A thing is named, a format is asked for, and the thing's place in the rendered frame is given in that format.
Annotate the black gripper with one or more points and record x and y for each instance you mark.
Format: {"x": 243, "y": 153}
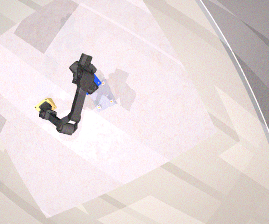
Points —
{"x": 94, "y": 86}

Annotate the blue board with beige handle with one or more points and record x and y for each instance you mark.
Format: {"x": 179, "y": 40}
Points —
{"x": 97, "y": 80}

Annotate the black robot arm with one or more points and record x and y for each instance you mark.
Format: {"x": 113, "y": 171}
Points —
{"x": 83, "y": 77}

